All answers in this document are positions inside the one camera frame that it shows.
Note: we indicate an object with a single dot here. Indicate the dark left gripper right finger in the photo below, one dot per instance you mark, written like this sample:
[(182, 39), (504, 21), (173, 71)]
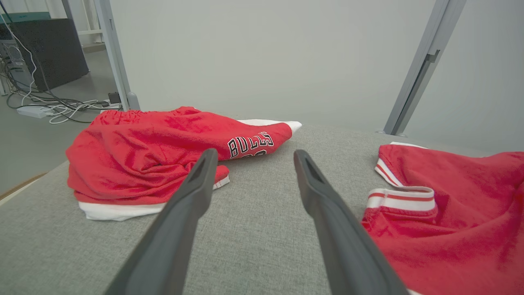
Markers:
[(348, 262)]

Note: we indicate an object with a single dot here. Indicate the grey metal partition post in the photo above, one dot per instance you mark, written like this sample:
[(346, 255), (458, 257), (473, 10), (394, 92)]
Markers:
[(425, 69), (110, 49)]

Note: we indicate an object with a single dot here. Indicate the teal box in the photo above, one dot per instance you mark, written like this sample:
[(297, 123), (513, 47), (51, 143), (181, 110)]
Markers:
[(24, 17)]

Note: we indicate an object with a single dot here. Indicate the grey cylinder post foot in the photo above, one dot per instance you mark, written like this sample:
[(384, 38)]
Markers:
[(133, 102)]

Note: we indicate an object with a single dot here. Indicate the black power adapter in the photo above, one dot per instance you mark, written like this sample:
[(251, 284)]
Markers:
[(114, 98)]

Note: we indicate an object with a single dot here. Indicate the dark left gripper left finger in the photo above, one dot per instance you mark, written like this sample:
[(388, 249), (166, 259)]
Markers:
[(163, 254)]

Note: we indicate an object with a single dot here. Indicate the white metal shelf frame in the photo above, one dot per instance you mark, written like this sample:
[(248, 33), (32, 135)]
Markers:
[(89, 32)]

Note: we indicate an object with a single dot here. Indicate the black computer tower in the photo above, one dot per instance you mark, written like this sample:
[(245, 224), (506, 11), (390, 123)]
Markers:
[(57, 53)]

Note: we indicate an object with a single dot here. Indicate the red jersey number 23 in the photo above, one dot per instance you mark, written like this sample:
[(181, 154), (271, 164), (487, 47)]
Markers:
[(458, 229)]

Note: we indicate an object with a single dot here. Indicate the grey computer case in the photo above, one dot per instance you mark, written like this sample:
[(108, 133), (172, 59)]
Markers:
[(12, 61)]

